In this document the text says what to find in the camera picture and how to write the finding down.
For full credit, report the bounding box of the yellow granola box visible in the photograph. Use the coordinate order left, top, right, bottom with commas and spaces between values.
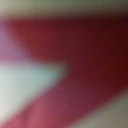
0, 0, 128, 128

